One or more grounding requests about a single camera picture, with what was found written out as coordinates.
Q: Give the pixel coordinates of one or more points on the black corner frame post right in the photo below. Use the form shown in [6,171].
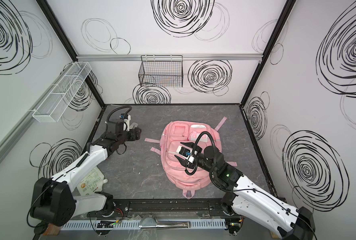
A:
[289,4]

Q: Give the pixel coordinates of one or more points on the white slotted cable duct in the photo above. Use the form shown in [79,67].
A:
[146,224]

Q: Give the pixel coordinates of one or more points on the white wire shelf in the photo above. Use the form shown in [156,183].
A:
[62,93]

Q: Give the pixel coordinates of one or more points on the black corner frame post left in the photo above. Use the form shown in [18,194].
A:
[49,14]

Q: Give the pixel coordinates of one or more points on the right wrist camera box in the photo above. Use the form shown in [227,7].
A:
[185,153]

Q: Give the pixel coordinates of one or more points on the clear plastic pencil case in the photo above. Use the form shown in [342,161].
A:
[134,125]

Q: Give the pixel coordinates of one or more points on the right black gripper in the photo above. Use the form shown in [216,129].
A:
[193,153]

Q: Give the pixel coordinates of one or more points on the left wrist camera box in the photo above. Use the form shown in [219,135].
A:
[126,118]

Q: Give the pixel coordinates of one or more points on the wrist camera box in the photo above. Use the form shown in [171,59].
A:
[185,153]
[126,118]

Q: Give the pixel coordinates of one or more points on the black wire basket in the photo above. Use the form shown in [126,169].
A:
[162,73]

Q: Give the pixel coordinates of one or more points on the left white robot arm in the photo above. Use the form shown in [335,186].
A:
[52,199]

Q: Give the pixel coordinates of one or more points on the aluminium wall rail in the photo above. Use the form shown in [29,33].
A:
[169,57]

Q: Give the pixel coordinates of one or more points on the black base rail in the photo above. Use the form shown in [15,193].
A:
[209,207]

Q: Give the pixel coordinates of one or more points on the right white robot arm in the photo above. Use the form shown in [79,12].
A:
[243,197]

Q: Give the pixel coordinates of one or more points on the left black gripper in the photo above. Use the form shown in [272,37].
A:
[130,134]

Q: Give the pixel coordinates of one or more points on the pink student backpack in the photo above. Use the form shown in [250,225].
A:
[176,144]

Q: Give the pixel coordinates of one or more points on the black corner frame post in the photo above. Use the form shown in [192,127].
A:
[289,4]
[49,14]

